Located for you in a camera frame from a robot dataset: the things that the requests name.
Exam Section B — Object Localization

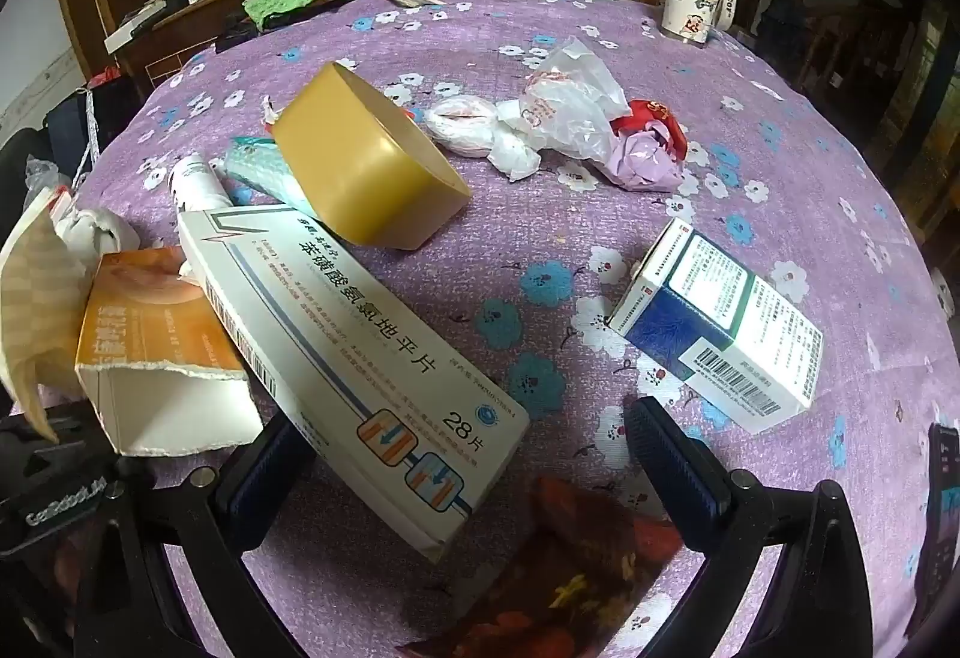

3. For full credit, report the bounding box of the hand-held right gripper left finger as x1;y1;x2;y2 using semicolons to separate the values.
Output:
71;416;316;658

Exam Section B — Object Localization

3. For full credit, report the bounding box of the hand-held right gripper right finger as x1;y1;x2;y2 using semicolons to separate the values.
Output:
624;395;877;658

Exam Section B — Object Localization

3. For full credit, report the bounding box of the blue and white medicine box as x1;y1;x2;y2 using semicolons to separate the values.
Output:
606;219;824;434

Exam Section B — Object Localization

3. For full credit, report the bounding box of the torn orange carton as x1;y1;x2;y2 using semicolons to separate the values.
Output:
73;249;265;456

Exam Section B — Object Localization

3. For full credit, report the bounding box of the long white medicine box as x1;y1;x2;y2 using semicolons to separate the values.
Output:
176;204;532;563

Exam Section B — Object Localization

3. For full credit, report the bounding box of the white plastic bottle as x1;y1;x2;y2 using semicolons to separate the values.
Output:
166;154;233;216

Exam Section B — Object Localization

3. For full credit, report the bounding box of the white plastic bag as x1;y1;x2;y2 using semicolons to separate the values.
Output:
495;37;631;168

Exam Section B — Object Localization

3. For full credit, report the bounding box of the dark red patterned bag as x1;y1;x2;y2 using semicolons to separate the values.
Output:
397;474;683;658

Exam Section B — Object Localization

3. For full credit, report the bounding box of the beige checkered paper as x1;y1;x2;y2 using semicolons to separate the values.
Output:
0;185;92;445

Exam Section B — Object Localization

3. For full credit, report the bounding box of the purple floral tablecloth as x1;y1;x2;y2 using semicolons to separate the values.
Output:
71;0;960;658

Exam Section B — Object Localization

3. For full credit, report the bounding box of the crumpled white paper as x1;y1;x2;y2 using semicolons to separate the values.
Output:
52;204;143;258

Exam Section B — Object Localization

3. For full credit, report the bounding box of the crumpled pink bag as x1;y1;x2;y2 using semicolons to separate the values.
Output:
604;128;681;192

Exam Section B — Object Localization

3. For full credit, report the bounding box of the teal tissue packet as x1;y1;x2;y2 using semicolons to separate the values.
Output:
223;136;323;218

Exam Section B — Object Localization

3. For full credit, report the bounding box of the clear plastic bag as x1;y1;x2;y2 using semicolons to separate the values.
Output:
22;155;72;209

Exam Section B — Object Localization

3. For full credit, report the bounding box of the red wrapper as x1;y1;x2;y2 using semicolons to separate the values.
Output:
611;98;689;160

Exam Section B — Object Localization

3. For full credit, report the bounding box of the dark tote bag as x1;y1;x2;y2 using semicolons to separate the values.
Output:
41;91;95;179

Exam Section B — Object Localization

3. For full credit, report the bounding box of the white flat box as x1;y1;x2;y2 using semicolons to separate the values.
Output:
103;1;170;53

